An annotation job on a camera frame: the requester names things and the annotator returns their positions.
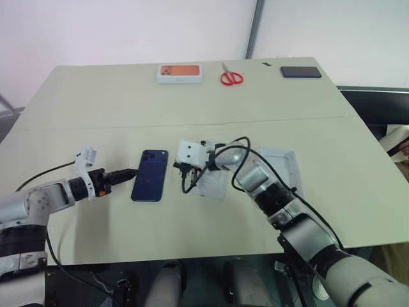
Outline red handled scissors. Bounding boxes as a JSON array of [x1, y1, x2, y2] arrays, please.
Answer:
[[219, 61, 245, 87]]

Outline dark flat rectangular device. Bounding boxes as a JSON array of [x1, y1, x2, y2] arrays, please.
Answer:
[[280, 65, 323, 79]]

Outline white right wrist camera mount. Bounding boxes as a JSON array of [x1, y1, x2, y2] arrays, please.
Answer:
[[174, 138, 209, 169]]

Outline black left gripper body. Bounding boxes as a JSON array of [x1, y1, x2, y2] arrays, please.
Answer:
[[91, 168, 114, 198]]

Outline person in white clothing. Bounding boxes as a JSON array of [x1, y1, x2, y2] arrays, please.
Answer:
[[378, 123, 409, 164]]

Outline white phone box base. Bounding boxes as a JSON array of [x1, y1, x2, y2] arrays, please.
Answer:
[[257, 146, 305, 200]]

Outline white iPhone box lid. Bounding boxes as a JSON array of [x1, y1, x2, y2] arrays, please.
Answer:
[[190, 170, 229, 201]]

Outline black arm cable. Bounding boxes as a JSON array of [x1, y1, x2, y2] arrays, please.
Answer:
[[14, 161, 77, 193], [180, 136, 344, 251]]

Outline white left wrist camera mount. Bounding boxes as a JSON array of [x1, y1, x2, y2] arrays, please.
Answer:
[[73, 146, 98, 201]]

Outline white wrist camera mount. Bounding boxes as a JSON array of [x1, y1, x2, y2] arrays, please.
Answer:
[[174, 138, 209, 169], [73, 146, 98, 201]]

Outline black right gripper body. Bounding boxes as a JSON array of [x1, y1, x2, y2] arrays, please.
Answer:
[[173, 161, 203, 175]]

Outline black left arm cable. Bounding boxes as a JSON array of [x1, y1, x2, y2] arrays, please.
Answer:
[[14, 161, 77, 193]]

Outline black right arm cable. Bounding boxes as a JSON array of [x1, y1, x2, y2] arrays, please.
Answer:
[[180, 136, 344, 251]]

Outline grey rounded leg shape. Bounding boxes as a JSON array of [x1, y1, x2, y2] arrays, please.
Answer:
[[222, 255, 273, 307], [149, 259, 185, 307]]

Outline grey metal rack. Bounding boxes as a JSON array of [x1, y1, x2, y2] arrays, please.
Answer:
[[0, 93, 25, 121]]

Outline grey metal pole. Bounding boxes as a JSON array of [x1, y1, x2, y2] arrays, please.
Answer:
[[245, 0, 268, 60]]

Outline white box with orange print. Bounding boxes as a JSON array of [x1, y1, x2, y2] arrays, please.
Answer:
[[157, 63, 206, 85]]

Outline dark blue smartphone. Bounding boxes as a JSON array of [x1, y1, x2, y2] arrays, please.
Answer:
[[130, 148, 169, 203]]

